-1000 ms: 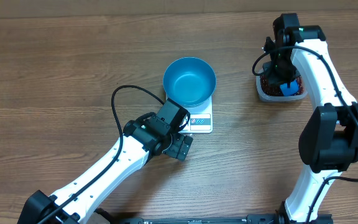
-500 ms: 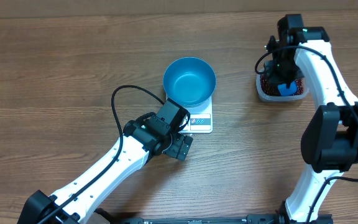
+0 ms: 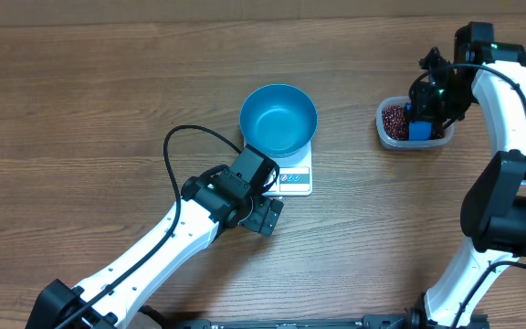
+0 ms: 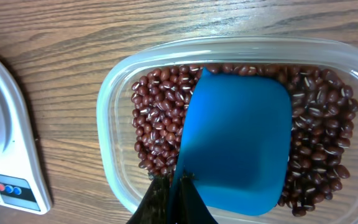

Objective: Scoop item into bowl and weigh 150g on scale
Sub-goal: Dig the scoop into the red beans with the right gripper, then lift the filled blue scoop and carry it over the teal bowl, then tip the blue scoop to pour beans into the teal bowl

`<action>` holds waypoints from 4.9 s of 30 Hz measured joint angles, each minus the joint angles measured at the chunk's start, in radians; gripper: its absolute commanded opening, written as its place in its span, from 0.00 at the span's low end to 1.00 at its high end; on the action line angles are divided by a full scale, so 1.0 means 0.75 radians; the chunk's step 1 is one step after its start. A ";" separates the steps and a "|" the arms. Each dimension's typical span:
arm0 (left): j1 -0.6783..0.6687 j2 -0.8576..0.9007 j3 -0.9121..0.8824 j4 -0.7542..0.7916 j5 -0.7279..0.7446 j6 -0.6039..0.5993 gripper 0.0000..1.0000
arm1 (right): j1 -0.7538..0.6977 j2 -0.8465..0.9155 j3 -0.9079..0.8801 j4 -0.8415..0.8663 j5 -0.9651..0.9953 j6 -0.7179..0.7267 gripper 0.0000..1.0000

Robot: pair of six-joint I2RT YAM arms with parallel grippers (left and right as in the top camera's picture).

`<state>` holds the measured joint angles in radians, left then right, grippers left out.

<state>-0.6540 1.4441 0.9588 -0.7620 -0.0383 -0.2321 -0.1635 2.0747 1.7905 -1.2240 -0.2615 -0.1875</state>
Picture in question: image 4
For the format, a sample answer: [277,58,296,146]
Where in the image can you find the white digital kitchen scale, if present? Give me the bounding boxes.
[0,62,52,215]

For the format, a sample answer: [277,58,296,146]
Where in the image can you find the blue plastic measuring scoop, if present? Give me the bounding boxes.
[168,70,292,222]

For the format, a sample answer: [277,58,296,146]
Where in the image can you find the red adzuki beans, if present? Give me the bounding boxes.
[131,63,358,217]

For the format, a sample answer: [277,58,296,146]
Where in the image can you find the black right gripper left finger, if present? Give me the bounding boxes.
[127,177,170,224]

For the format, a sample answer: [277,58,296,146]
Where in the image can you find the clear plastic food container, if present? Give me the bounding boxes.
[96,36,358,223]

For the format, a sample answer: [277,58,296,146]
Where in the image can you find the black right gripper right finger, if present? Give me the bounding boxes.
[175,172,218,224]

